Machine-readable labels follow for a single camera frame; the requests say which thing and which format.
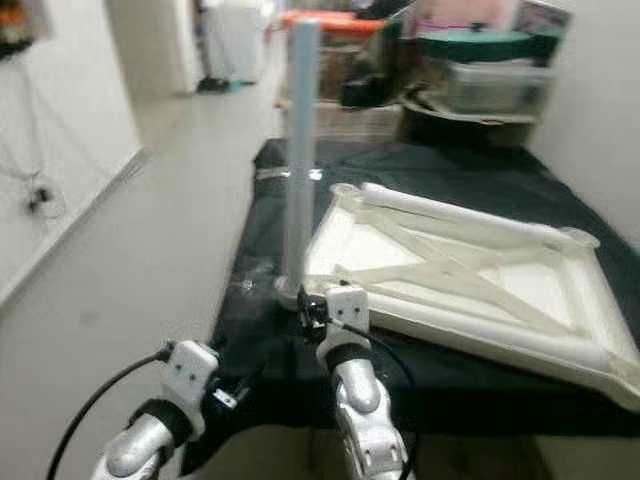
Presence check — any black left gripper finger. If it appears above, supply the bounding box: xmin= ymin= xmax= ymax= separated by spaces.
xmin=222 ymin=372 xmax=269 ymax=411

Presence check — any crumpled clear tape patch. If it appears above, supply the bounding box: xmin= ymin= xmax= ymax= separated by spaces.
xmin=230 ymin=265 xmax=286 ymax=301

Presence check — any clear tape strip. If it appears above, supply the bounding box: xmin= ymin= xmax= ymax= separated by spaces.
xmin=255 ymin=168 xmax=321 ymax=183

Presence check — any black tablecloth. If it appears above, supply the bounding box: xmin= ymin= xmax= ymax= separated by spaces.
xmin=180 ymin=138 xmax=640 ymax=476

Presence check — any beige patterned box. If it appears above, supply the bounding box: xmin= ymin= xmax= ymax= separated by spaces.
xmin=278 ymin=95 xmax=406 ymax=141

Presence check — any black round basin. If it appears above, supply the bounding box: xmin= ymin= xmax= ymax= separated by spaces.
xmin=400 ymin=90 xmax=546 ymax=146

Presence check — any white plastic table top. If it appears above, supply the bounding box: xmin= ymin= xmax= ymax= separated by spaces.
xmin=275 ymin=183 xmax=640 ymax=416

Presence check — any black plastic bag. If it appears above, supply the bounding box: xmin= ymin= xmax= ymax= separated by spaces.
xmin=340 ymin=10 xmax=421 ymax=109

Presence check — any black floor mop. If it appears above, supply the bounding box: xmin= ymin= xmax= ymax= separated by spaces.
xmin=198 ymin=0 xmax=241 ymax=93

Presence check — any orange-lidded clear storage bin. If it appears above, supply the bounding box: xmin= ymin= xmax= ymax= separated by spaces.
xmin=280 ymin=8 xmax=391 ymax=101

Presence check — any white appliance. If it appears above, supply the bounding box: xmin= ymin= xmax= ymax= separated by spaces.
xmin=205 ymin=5 xmax=276 ymax=83

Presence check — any clear plastic container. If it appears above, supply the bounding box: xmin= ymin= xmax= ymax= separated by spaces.
xmin=435 ymin=60 xmax=556 ymax=116

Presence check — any green round lid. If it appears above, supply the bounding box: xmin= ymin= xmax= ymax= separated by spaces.
xmin=420 ymin=28 xmax=541 ymax=63

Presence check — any pink box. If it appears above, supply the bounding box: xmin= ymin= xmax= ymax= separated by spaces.
xmin=410 ymin=0 xmax=531 ymax=33

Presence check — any colourful printed box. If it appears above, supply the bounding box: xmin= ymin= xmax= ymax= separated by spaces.
xmin=520 ymin=0 xmax=576 ymax=61

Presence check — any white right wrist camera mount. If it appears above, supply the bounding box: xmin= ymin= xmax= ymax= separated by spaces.
xmin=320 ymin=285 xmax=371 ymax=361

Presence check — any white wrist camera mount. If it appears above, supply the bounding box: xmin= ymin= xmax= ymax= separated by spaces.
xmin=320 ymin=285 xmax=371 ymax=361
xmin=165 ymin=340 xmax=221 ymax=441

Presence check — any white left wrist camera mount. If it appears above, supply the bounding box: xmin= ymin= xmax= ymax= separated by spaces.
xmin=165 ymin=340 xmax=221 ymax=441

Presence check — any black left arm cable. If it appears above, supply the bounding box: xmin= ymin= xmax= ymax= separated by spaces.
xmin=45 ymin=345 xmax=173 ymax=480

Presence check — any black wall cable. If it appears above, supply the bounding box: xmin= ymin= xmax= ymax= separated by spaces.
xmin=5 ymin=70 xmax=146 ymax=216

